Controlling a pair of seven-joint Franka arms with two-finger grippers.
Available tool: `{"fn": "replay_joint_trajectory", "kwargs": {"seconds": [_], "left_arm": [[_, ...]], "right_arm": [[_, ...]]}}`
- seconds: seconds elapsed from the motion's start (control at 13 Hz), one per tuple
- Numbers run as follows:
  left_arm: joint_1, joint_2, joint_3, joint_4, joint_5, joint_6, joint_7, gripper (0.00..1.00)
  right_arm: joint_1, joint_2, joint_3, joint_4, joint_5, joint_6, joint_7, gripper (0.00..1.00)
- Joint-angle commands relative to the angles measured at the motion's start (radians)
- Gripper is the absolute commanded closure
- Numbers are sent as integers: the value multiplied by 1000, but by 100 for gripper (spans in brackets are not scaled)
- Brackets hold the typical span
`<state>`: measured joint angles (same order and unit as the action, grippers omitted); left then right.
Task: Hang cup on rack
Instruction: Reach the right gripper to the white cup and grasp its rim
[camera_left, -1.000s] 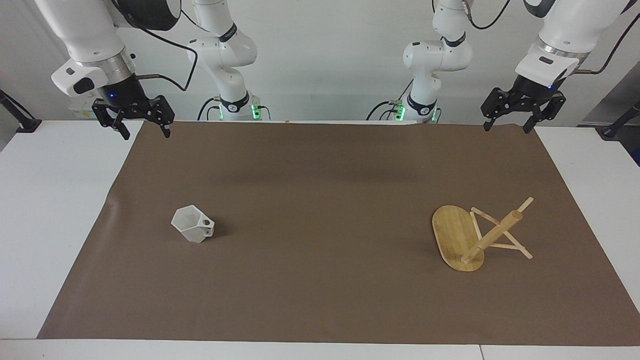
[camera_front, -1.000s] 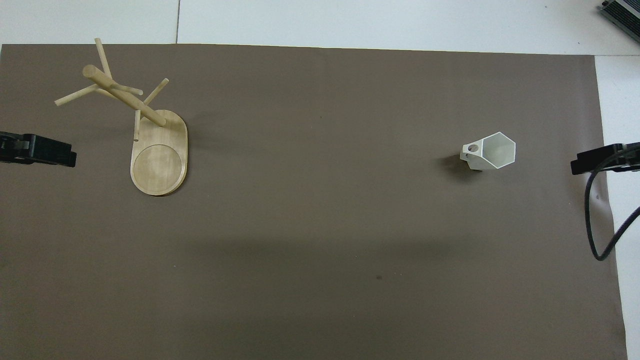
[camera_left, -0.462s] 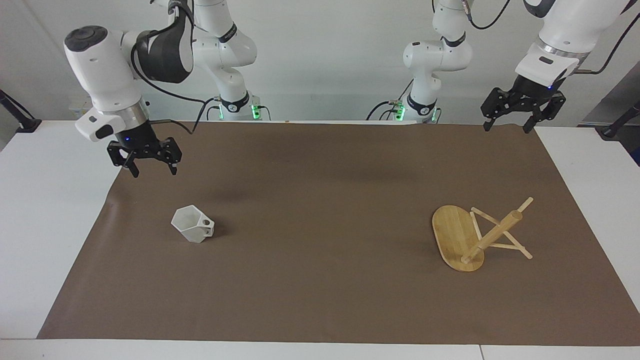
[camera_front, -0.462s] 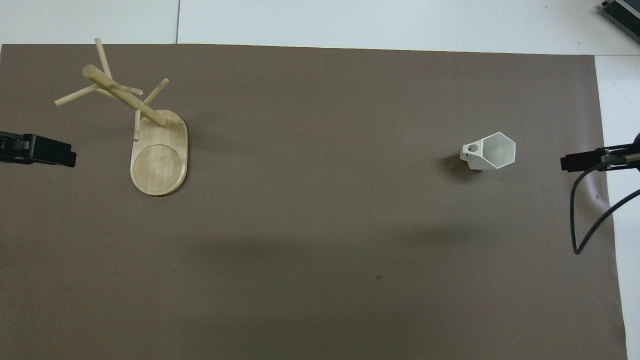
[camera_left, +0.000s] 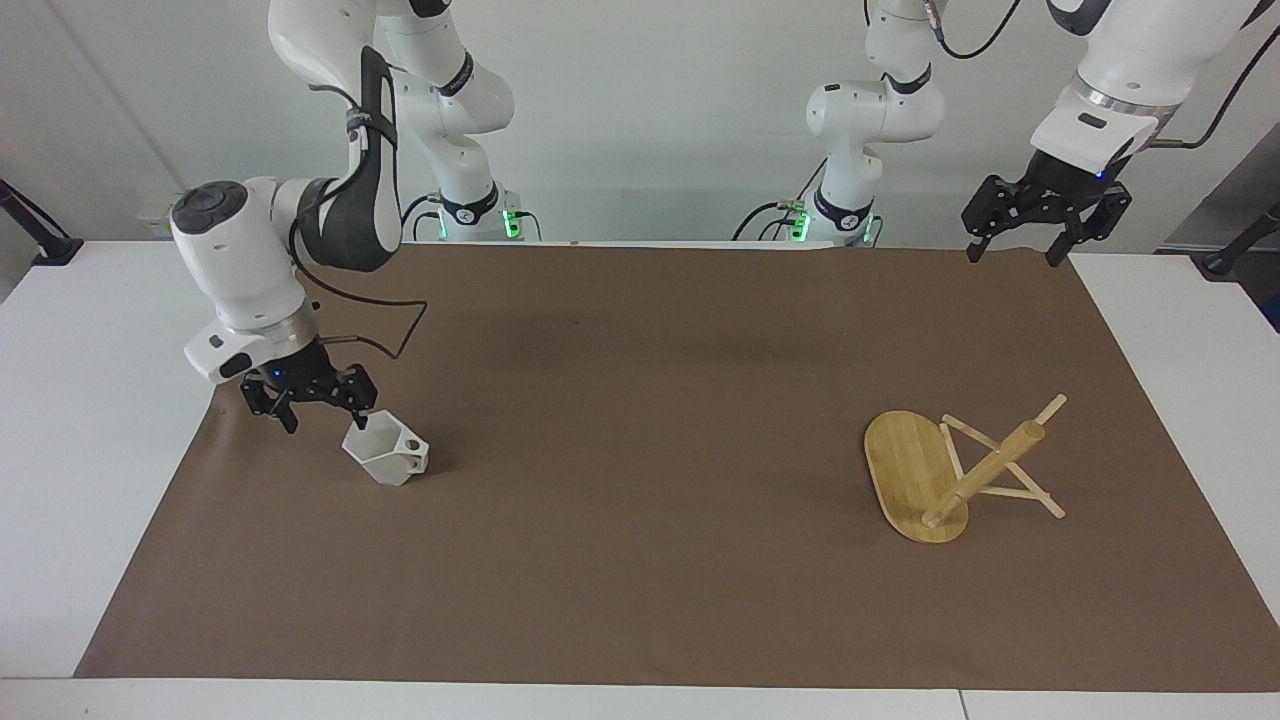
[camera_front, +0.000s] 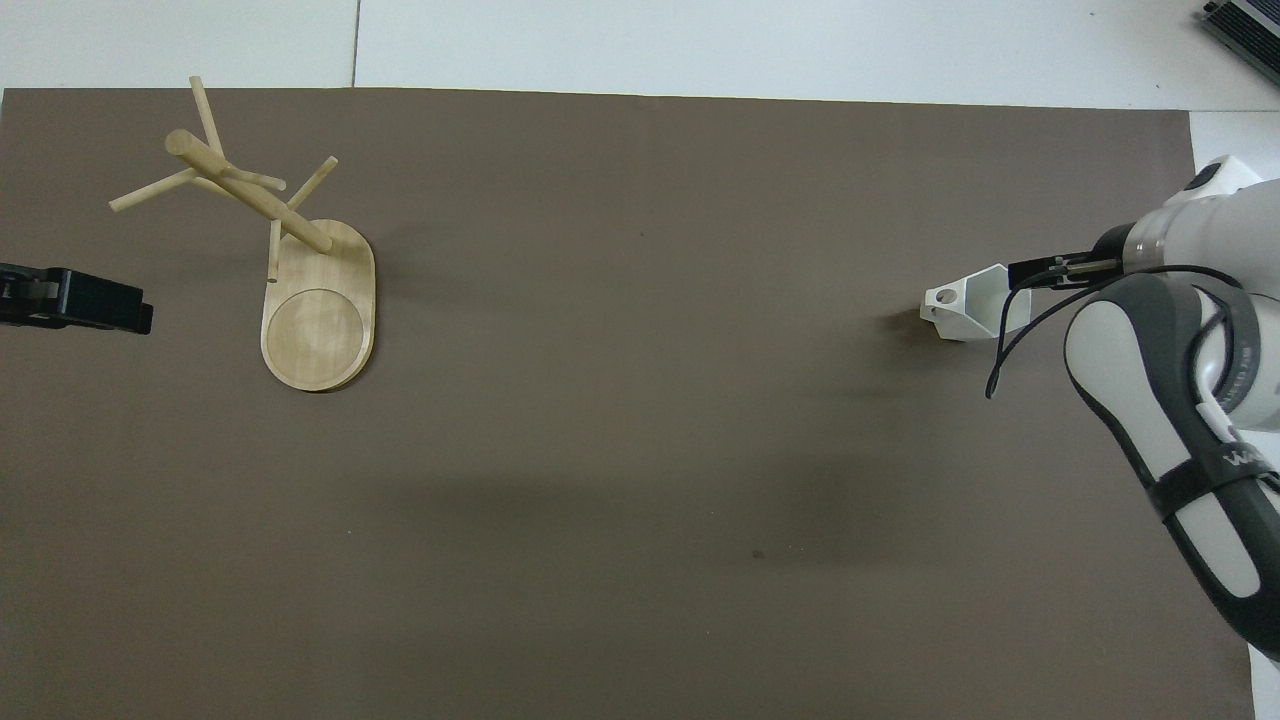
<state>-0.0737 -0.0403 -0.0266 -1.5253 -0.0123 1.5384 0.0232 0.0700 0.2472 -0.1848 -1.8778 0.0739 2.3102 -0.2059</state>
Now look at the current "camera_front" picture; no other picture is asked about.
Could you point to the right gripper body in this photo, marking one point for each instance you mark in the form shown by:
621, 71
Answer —
1108, 248

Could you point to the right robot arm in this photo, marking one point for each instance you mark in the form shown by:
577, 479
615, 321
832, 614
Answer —
1205, 235

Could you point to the wooden cup rack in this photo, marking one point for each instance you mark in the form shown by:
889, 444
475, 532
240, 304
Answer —
318, 322

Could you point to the grey ribbed metal box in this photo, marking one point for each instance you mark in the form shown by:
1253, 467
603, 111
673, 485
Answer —
1250, 22

